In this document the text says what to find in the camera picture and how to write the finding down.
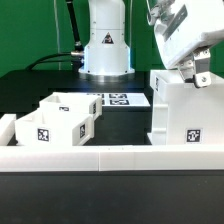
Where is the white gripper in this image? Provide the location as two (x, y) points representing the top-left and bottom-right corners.
(146, 0), (224, 88)

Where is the white drawer cabinet frame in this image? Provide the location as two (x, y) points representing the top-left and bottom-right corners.
(149, 70), (224, 145)

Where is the white front drawer box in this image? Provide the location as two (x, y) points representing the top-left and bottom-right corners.
(15, 109), (94, 146)

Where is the white drawer box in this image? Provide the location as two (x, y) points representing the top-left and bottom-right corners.
(39, 92), (102, 120)
(15, 109), (94, 146)

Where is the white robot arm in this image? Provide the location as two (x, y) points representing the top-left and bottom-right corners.
(79, 0), (224, 88)

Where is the white rear drawer box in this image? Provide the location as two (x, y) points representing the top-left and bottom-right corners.
(39, 92), (102, 120)

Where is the white marker sheet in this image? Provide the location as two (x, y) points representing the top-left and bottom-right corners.
(97, 93), (150, 107)

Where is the white left fence piece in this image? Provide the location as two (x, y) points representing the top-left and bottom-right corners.
(0, 114), (16, 146)

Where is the black cable bundle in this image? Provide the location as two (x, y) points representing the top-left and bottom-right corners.
(25, 0), (86, 71)

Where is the thin grey vertical cable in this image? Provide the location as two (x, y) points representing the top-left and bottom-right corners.
(53, 0), (62, 71)

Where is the white front fence rail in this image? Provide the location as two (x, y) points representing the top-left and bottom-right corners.
(0, 145), (224, 172)

